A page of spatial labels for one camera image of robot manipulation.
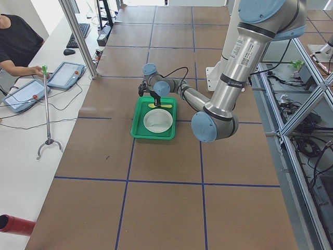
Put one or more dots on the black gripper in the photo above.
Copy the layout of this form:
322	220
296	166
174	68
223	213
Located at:
156	98

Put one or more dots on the yellow plastic spoon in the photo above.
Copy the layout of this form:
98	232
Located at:
151	105

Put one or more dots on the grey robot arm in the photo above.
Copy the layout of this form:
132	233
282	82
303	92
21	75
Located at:
260	22

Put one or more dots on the white round plate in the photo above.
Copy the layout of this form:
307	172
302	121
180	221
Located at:
157	120

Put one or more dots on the green plastic tray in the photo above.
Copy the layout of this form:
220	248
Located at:
138	129

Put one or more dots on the blue teach pendant far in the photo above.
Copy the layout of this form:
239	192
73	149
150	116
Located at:
66	75

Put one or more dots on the blue teach pendant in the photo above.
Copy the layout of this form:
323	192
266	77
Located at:
25	97
66	75

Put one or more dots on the black computer mouse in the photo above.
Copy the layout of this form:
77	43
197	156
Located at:
68	51

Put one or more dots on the blue teach pendant near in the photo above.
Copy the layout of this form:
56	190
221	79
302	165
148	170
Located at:
25	97

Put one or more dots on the person in black shirt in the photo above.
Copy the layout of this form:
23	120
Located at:
19	45

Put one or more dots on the red cylinder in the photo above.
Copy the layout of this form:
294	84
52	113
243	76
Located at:
15	225

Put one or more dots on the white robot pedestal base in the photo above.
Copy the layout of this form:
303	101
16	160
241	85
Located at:
213	73

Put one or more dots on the green handled reacher grabber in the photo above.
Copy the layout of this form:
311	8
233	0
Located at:
49	140

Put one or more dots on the aluminium frame post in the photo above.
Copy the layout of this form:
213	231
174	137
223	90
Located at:
74	25

